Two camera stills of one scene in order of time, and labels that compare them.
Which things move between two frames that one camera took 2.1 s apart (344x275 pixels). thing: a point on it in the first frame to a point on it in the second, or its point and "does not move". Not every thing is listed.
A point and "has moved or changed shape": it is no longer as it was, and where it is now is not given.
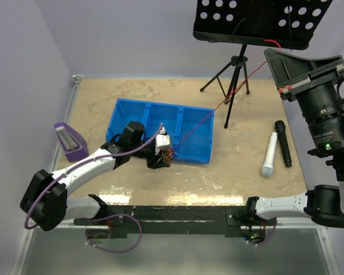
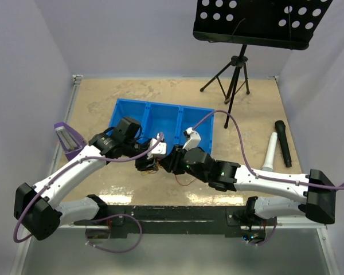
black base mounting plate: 174,220 does not move
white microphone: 267,168 does not move
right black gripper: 285,68 to 171,163
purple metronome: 73,146 does not move
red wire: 227,95 to 183,185
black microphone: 280,126 does not move
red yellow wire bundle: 169,154 has moved or changed shape
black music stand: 281,24 does not move
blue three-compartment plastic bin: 188,129 does not move
